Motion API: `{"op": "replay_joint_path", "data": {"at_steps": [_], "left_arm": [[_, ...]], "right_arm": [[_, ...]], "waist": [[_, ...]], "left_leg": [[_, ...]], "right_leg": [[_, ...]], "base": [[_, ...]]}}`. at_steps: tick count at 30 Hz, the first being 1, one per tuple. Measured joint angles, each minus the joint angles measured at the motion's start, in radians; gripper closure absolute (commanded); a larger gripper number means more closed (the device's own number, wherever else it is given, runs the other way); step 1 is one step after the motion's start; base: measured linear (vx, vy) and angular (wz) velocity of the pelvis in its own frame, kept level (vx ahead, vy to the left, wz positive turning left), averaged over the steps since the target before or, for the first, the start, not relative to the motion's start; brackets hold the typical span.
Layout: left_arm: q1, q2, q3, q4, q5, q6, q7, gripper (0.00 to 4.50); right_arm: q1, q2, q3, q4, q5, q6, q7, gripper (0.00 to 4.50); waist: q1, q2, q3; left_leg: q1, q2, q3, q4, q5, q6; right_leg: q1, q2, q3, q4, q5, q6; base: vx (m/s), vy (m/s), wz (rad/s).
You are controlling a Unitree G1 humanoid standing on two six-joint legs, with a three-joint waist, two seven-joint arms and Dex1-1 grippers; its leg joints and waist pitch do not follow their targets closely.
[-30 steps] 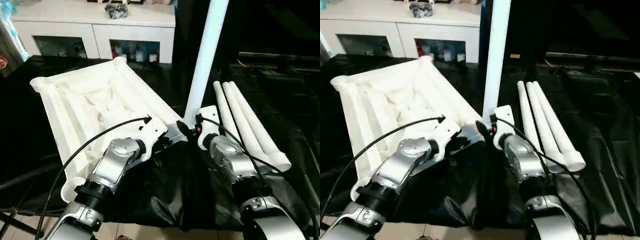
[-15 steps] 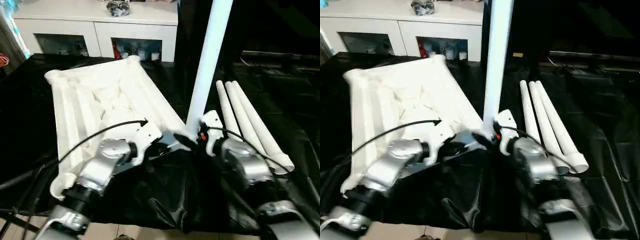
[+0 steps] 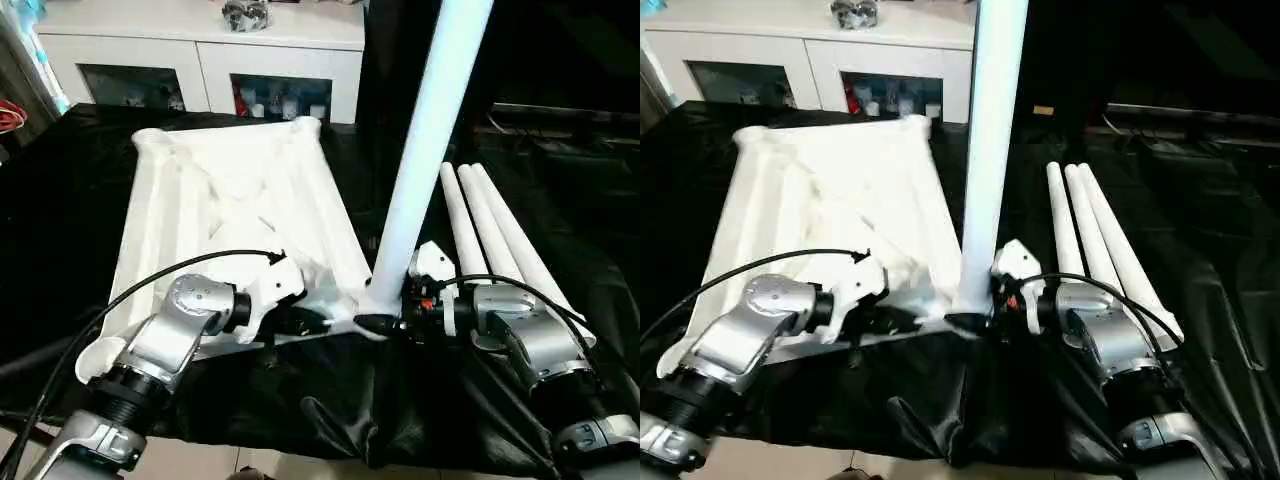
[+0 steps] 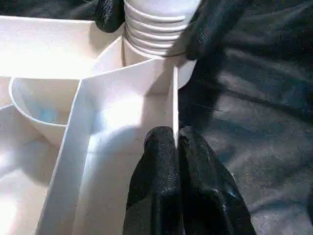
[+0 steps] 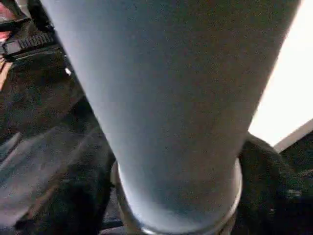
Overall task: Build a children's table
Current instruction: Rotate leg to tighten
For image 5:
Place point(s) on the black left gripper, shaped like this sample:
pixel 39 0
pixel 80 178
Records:
pixel 27 45

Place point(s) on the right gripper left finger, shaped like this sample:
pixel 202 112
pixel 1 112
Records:
pixel 73 203

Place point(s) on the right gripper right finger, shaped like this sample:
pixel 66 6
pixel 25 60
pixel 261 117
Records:
pixel 266 195

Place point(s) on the white plastic table top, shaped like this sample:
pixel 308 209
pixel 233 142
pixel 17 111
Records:
pixel 288 73

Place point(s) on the white plastic table leg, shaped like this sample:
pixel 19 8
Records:
pixel 171 98

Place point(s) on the black table mat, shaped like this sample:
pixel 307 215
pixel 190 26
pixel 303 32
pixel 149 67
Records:
pixel 36 102

